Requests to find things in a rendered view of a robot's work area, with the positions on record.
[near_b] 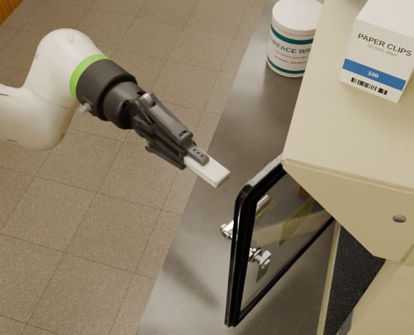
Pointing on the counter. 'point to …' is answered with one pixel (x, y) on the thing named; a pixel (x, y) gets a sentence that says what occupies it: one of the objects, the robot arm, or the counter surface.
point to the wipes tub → (292, 36)
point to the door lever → (227, 230)
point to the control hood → (361, 143)
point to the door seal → (250, 247)
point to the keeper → (346, 325)
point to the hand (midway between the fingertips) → (207, 167)
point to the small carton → (386, 46)
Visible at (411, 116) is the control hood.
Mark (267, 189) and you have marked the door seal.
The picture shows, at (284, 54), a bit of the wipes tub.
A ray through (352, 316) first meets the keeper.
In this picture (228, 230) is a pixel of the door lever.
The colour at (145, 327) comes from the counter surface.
